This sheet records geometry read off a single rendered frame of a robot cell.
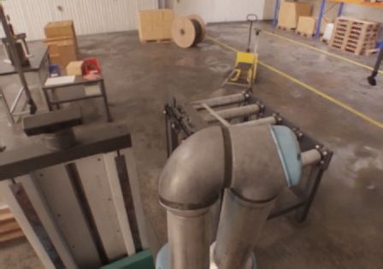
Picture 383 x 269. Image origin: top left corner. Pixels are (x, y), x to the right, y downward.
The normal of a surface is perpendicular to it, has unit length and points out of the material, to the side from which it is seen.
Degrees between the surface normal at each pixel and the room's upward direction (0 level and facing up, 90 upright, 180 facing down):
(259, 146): 35
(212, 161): 56
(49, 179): 90
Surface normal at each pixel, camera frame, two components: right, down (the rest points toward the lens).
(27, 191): 0.44, 0.47
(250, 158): 0.03, -0.06
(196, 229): 0.31, 0.17
